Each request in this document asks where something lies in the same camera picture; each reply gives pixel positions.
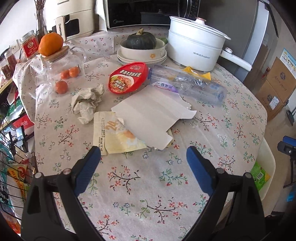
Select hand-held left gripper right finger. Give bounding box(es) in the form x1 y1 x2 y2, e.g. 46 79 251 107
181 146 266 241

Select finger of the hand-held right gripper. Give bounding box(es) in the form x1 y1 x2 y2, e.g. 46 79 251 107
277 136 296 159

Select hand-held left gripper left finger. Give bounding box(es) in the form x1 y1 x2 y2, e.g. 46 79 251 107
21 146 104 241

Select white plastic bin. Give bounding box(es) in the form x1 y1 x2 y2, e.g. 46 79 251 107
251 138 277 207

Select torn yellow printed carton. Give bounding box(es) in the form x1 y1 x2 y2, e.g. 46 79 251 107
93 111 174 156

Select green snack bag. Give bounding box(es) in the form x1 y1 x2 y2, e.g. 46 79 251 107
250 162 271 192

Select white cardboard sheet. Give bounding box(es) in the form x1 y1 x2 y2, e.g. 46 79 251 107
111 84 197 151

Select brown cardboard box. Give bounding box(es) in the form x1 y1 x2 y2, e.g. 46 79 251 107
266 57 296 103
255 80 287 121

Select crumpled beige paper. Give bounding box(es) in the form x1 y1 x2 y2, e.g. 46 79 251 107
70 83 105 125

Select yellow snack bag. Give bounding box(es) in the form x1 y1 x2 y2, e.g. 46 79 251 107
7 162 30 193

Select red packet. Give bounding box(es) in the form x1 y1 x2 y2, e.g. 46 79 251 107
13 115 35 129

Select blue and white box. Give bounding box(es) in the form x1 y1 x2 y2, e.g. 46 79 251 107
279 47 296 70

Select clear plastic bottle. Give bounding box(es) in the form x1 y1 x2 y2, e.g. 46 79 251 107
149 64 227 107

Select yellow wrapper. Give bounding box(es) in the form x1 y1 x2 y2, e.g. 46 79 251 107
183 66 212 81

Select red instant noodle lid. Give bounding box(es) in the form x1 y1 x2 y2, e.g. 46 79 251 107
109 62 149 94

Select glass teapot with wooden lid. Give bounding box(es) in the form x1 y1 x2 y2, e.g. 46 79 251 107
35 45 87 93

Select grey refrigerator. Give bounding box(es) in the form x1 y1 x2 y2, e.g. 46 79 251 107
216 0 278 81

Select white plate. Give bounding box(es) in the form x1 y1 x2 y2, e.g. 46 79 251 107
117 49 167 66

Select white electric pot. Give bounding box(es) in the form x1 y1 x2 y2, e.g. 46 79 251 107
167 16 252 72

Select white flower print bowl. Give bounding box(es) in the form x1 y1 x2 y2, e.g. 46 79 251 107
120 37 166 61

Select large orange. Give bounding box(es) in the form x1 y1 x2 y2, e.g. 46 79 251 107
38 32 64 56

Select jar of red preserves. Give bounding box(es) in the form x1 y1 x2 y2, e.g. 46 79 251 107
4 49 18 70

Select red label jar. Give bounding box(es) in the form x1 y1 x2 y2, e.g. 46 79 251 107
19 30 40 59

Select green kabocha squash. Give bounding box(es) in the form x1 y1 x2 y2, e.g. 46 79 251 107
125 28 158 50

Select glass vase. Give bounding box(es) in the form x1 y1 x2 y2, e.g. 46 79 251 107
35 10 48 42

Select white air fryer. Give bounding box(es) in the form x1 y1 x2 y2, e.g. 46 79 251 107
43 0 96 41

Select black microwave oven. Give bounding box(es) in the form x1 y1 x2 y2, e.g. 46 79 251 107
103 0 204 29

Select dry twigs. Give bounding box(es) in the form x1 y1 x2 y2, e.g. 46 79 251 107
33 0 47 14

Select black wire rack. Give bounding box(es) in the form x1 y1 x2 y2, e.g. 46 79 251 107
0 116 38 232

